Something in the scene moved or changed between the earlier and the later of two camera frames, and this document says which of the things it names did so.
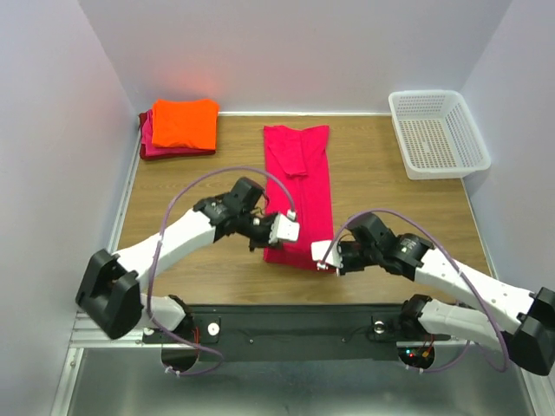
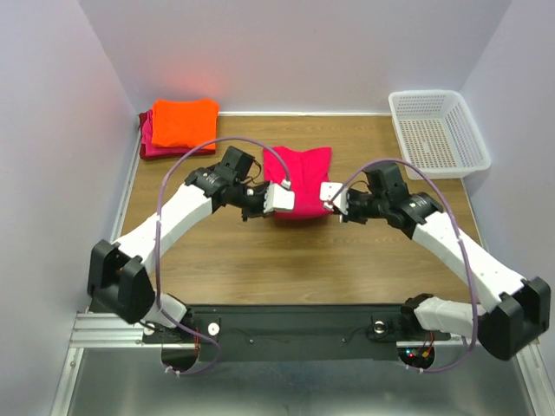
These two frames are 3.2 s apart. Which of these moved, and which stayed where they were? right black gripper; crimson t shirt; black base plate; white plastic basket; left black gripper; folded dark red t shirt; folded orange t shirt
Moved: left black gripper; right black gripper; crimson t shirt
Stayed: folded dark red t shirt; white plastic basket; folded orange t shirt; black base plate
